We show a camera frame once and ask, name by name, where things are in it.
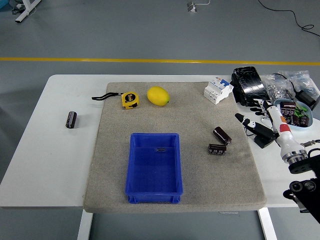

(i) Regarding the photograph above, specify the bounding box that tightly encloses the blue plastic box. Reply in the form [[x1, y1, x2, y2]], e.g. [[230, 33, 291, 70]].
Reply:
[[124, 132, 184, 205]]

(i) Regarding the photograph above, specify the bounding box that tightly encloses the white table leg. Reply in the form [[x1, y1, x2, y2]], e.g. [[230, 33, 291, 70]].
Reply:
[[76, 209, 94, 240], [257, 207, 278, 240]]

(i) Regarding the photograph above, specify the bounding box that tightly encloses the yellow lemon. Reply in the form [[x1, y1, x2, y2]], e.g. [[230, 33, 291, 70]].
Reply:
[[146, 85, 171, 107]]

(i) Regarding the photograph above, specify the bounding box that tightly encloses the grey floor socket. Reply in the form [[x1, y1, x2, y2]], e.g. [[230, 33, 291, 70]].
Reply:
[[186, 1, 199, 13]]

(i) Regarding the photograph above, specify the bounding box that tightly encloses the clear bag of screws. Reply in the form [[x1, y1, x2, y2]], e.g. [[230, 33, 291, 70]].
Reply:
[[278, 70, 320, 99]]

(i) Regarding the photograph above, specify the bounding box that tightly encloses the grey-brown mat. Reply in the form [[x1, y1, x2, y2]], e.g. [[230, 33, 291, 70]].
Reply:
[[82, 81, 268, 214]]

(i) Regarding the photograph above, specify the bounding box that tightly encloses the black floor cable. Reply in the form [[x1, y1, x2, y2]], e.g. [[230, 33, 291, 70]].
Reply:
[[257, 0, 320, 38]]

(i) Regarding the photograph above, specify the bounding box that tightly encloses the large brown capacitor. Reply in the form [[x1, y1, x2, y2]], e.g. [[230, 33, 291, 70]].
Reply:
[[279, 100, 297, 111]]

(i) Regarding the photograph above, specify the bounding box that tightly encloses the black power adapter with cord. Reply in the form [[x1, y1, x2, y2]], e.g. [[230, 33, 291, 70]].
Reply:
[[271, 73, 318, 111]]

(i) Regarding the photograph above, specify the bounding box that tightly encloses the small black adapter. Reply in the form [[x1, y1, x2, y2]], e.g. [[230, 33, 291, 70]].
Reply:
[[253, 134, 275, 149]]

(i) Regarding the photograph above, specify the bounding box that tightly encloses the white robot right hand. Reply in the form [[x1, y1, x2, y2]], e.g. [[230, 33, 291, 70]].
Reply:
[[234, 99, 308, 157]]

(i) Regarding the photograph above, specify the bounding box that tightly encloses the white circuit breaker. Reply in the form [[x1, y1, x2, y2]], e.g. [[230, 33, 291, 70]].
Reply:
[[203, 76, 235, 105]]

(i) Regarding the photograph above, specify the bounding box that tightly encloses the white frame foot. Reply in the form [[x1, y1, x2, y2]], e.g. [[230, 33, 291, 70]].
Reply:
[[14, 0, 42, 24]]

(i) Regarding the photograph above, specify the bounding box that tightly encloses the light blue bowl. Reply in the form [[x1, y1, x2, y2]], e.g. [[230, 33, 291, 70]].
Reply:
[[273, 98, 314, 132]]

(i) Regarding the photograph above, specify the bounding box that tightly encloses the dark cylindrical battery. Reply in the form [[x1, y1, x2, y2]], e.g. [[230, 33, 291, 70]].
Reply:
[[65, 111, 78, 130], [207, 143, 228, 156], [212, 126, 232, 146]]

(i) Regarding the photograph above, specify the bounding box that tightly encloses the glossy black case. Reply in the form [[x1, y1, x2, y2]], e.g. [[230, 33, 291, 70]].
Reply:
[[230, 66, 273, 108]]

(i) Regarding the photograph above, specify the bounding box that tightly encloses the white table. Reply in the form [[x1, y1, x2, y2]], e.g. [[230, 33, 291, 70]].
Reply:
[[0, 74, 320, 209]]

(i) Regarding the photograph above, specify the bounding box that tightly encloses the yellow tape measure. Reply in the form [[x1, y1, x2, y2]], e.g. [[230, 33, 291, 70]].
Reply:
[[91, 91, 140, 111]]

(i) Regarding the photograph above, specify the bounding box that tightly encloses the clear bag of nuts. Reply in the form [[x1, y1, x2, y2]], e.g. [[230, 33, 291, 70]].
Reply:
[[262, 74, 296, 101]]

